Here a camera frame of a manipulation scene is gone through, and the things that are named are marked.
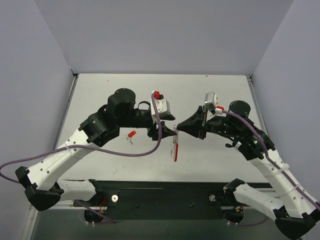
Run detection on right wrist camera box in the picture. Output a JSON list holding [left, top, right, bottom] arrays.
[[204, 91, 218, 111]]

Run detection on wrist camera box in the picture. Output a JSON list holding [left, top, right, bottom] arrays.
[[150, 98, 171, 123], [204, 91, 218, 111]]

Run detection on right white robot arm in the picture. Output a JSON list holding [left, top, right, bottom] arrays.
[[177, 100, 320, 240]]

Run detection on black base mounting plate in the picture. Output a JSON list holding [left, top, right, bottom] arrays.
[[73, 180, 244, 222]]

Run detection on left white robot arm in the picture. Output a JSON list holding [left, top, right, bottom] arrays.
[[15, 88, 176, 211]]

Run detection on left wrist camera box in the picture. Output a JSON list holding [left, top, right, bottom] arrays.
[[150, 98, 171, 123]]

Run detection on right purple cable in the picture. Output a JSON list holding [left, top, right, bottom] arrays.
[[216, 106, 320, 211]]

